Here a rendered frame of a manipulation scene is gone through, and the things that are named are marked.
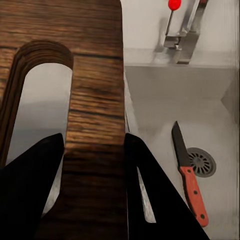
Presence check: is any parer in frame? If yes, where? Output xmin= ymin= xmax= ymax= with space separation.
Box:
xmin=173 ymin=121 xmax=209 ymax=228

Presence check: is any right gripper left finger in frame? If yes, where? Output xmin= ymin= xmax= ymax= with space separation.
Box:
xmin=0 ymin=133 xmax=65 ymax=240

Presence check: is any cutting board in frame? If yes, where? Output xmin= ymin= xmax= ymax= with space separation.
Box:
xmin=0 ymin=0 xmax=129 ymax=240

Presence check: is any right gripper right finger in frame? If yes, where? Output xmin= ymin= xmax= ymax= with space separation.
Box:
xmin=125 ymin=133 xmax=210 ymax=240

